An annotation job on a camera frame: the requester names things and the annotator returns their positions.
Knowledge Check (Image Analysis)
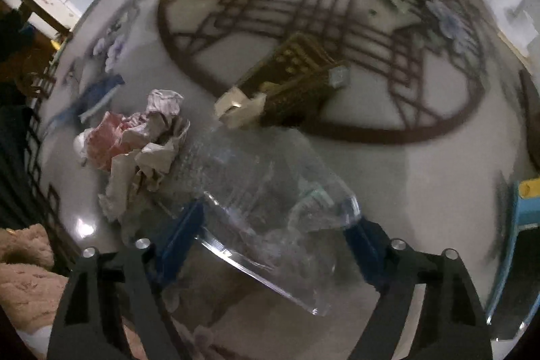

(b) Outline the dark carved wooden chair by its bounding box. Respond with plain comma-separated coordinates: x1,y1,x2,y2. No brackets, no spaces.
0,65,77,276

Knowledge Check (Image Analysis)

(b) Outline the patterned table cover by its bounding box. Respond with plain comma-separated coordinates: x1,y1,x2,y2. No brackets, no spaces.
38,0,540,360

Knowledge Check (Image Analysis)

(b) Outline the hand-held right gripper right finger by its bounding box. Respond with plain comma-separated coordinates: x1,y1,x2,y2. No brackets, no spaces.
344,219,494,360

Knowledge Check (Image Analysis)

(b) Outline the light blue plastic object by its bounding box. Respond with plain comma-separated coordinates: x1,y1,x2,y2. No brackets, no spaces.
485,178,540,323

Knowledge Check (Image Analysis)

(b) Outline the pink fluffy garment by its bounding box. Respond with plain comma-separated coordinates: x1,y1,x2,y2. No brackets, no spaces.
0,223,140,360

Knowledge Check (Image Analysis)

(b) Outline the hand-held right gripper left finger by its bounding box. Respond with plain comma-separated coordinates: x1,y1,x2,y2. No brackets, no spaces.
46,200,207,360

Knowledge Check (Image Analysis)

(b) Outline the crumpled white paper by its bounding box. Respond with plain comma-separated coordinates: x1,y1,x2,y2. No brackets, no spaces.
99,89,191,243

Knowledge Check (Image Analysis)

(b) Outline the crumpled red white wrapper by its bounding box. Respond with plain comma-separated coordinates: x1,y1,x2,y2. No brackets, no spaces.
74,111,146,172

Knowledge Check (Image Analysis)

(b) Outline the crushed clear plastic bottle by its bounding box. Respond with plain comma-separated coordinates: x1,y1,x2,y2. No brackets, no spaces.
156,126,363,316

